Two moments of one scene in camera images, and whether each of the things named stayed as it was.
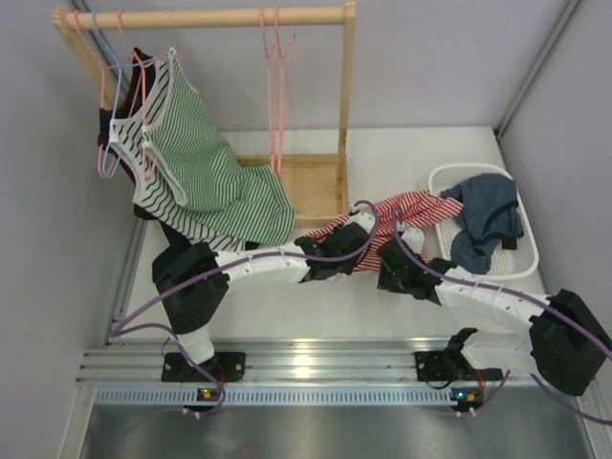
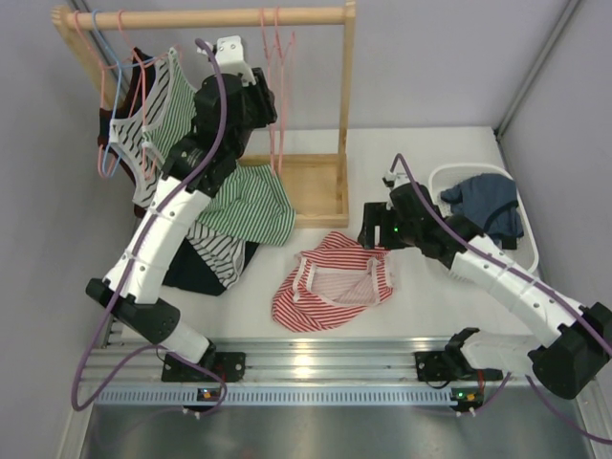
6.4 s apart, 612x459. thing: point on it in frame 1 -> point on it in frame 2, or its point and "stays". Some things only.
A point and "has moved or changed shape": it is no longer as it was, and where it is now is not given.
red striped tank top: x=386 y=222 has moved or changed shape
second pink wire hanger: x=283 y=50 stays
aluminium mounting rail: x=273 y=360 stays
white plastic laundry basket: x=506 y=264 stays
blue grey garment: x=490 y=216 stays
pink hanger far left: x=99 y=142 stays
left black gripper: x=348 y=234 -> x=264 y=100
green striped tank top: x=191 y=144 stays
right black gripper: x=387 y=282 -> x=377 y=214
